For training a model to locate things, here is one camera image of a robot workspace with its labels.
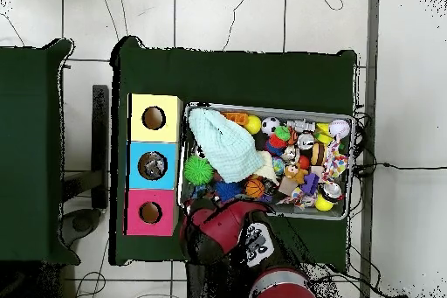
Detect grey metal bar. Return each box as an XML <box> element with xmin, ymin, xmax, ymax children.
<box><xmin>358</xmin><ymin>0</ymin><xmax>382</xmax><ymax>298</ymax></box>

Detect wooden box with three holes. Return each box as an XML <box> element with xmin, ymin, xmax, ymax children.
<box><xmin>122</xmin><ymin>93</ymin><xmax>185</xmax><ymax>238</ymax></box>

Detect green spiky rubber ball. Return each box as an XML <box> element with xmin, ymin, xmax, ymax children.
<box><xmin>183</xmin><ymin>155</ymin><xmax>215</xmax><ymax>186</ymax></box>

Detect mint green waffle cloth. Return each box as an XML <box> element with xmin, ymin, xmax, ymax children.
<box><xmin>188</xmin><ymin>107</ymin><xmax>265</xmax><ymax>184</ymax></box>

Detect white baseball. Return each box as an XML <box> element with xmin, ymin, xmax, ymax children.
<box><xmin>328</xmin><ymin>119</ymin><xmax>351</xmax><ymax>139</ymax></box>

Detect orange plastic brick toy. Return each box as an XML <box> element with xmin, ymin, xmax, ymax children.
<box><xmin>221</xmin><ymin>111</ymin><xmax>250</xmax><ymax>127</ymax></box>

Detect brown plush monkey toy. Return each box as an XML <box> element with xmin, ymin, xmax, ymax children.
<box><xmin>284</xmin><ymin>163</ymin><xmax>310</xmax><ymax>185</ymax></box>

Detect clear blue plastic packet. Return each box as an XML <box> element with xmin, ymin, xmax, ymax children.
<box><xmin>143</xmin><ymin>163</ymin><xmax>168</xmax><ymax>178</ymax></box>

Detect green spiky creature toy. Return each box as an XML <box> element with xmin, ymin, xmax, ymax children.
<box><xmin>273</xmin><ymin>125</ymin><xmax>292</xmax><ymax>142</ymax></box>

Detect black upright panel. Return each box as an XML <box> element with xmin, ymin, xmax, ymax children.
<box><xmin>91</xmin><ymin>84</ymin><xmax>110</xmax><ymax>210</ymax></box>

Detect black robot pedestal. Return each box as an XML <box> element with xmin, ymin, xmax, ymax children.
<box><xmin>186</xmin><ymin>262</ymin><xmax>224</xmax><ymax>298</ymax></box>

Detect dark grey round base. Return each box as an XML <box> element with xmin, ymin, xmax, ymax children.
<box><xmin>60</xmin><ymin>207</ymin><xmax>103</xmax><ymax>247</ymax></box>

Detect wire mesh metal bin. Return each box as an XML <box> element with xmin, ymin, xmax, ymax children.
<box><xmin>177</xmin><ymin>101</ymin><xmax>356</xmax><ymax>221</ymax></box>

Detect thin black cable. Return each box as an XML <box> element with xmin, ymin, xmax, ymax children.
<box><xmin>222</xmin><ymin>0</ymin><xmax>253</xmax><ymax>52</ymax></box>
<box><xmin>352</xmin><ymin>161</ymin><xmax>447</xmax><ymax>173</ymax></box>

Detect dark green tablecloth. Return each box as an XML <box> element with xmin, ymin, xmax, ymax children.
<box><xmin>0</xmin><ymin>38</ymin><xmax>82</xmax><ymax>267</ymax></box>
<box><xmin>108</xmin><ymin>34</ymin><xmax>359</xmax><ymax>274</ymax></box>

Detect small soccer ball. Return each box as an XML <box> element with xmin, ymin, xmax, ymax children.
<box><xmin>260</xmin><ymin>116</ymin><xmax>281</xmax><ymax>137</ymax></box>

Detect small orange basketball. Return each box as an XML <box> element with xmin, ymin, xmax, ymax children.
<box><xmin>244</xmin><ymin>177</ymin><xmax>265</xmax><ymax>200</ymax></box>

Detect yellow plastic ball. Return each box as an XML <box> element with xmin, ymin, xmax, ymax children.
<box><xmin>244</xmin><ymin>114</ymin><xmax>262</xmax><ymax>135</ymax></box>

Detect blue spiky rubber ball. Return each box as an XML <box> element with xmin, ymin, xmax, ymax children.
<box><xmin>215</xmin><ymin>180</ymin><xmax>244</xmax><ymax>204</ymax></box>

